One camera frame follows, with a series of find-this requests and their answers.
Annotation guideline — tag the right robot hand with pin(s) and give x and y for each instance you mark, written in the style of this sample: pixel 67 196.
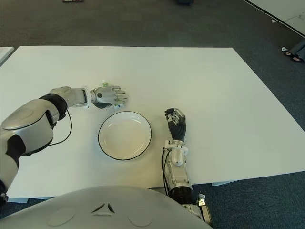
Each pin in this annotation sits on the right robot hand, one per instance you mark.
pixel 177 128

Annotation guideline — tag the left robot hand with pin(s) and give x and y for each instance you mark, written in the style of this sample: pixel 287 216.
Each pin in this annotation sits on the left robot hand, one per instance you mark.
pixel 106 95

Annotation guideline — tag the green toothpaste tube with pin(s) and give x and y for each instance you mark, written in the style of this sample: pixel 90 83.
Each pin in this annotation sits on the green toothpaste tube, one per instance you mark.
pixel 104 83

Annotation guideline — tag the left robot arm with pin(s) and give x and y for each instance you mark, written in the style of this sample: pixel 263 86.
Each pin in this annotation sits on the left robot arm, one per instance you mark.
pixel 28 119

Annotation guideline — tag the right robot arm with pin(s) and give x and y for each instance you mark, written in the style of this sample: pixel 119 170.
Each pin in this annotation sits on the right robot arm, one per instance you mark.
pixel 177 155

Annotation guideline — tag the white plate with black rim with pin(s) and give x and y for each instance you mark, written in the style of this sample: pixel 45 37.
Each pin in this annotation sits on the white plate with black rim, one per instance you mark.
pixel 125 136

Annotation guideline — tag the colourful flat item on floor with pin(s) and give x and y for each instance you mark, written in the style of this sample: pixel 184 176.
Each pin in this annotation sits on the colourful flat item on floor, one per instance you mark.
pixel 72 1

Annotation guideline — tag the neighbouring white table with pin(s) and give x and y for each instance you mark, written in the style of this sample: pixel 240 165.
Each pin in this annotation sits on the neighbouring white table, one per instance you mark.
pixel 4 55

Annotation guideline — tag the grey robot torso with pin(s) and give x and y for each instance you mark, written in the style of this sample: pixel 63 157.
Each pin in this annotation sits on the grey robot torso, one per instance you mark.
pixel 102 210

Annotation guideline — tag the dark object on floor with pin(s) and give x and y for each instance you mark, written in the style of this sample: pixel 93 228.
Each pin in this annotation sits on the dark object on floor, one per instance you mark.
pixel 184 2

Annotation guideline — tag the foot in black sandal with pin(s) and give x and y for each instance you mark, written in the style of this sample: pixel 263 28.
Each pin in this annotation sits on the foot in black sandal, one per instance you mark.
pixel 297 59
pixel 289 53

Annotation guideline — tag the grey trouser leg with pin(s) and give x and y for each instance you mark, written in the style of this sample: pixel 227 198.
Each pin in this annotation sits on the grey trouser leg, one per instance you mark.
pixel 299 48

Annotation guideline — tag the white desk with black edge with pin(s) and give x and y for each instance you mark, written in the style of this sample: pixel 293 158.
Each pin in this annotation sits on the white desk with black edge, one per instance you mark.
pixel 286 9

